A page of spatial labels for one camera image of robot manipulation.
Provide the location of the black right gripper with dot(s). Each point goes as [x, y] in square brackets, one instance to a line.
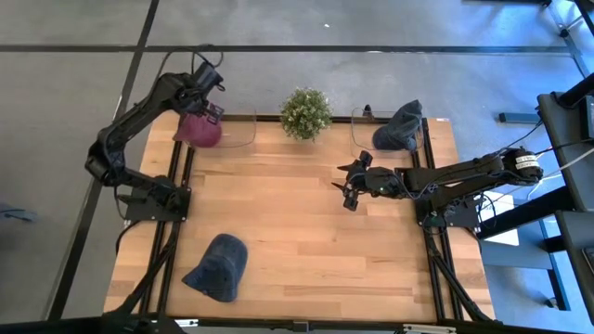
[380, 182]

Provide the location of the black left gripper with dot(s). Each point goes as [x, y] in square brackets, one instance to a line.
[195, 95]

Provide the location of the dark red cap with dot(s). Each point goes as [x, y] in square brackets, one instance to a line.
[197, 132]

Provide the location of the grey blue cap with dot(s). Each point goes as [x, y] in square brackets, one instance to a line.
[399, 130]

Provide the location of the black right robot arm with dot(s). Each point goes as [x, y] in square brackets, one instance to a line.
[464, 174]

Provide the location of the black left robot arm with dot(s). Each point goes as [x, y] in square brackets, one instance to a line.
[134, 118]

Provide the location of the clear plastic bin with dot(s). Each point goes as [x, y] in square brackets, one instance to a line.
[241, 134]
[362, 137]

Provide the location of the small black clamp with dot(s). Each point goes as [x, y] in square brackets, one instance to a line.
[367, 110]

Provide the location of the green potted plant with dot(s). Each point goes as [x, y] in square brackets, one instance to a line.
[306, 113]

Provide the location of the dark blue denim cap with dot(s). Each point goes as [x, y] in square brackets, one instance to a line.
[218, 269]

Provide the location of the dark grey desk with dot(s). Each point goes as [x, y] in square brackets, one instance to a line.
[568, 148]

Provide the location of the black rear frame rail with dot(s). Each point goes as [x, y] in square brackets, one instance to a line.
[269, 118]

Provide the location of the black frame rail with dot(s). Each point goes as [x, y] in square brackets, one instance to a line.
[297, 326]
[269, 118]

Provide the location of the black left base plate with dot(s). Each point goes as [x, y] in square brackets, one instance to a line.
[158, 206]

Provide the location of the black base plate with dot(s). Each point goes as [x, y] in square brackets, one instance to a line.
[457, 215]
[158, 206]

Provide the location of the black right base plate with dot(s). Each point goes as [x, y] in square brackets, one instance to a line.
[457, 215]

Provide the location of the black right frame rails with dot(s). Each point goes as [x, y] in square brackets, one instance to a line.
[441, 269]

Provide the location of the black frame rails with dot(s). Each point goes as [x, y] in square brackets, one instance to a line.
[171, 241]
[441, 269]

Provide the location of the black left frame rails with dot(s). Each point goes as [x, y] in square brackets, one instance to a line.
[171, 241]

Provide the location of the black front frame rail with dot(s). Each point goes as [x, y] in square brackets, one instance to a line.
[297, 326]

